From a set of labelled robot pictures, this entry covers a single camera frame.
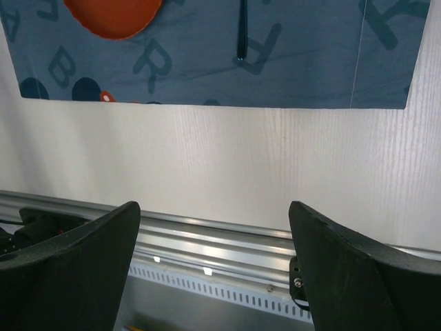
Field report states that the aluminium mounting rail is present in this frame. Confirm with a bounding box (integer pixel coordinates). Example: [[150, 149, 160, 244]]
[[0, 189, 441, 290]]

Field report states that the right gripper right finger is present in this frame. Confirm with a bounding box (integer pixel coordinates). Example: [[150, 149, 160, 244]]
[[289, 201, 440, 330]]

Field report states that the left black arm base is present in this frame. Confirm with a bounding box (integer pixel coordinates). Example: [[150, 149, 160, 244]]
[[1, 208, 89, 255]]

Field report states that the red round plate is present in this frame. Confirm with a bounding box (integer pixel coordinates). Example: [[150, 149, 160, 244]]
[[64, 0, 164, 40]]

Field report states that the blue letter-print placemat cloth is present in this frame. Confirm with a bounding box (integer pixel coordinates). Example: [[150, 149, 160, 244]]
[[1, 1, 430, 109]]

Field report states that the blue plastic spoon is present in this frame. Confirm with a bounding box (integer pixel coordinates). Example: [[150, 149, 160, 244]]
[[236, 0, 248, 61]]

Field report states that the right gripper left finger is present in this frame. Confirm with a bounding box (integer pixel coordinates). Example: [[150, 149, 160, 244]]
[[1, 201, 141, 330]]

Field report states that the perforated cable tray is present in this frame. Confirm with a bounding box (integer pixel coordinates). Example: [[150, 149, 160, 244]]
[[128, 263, 313, 324]]

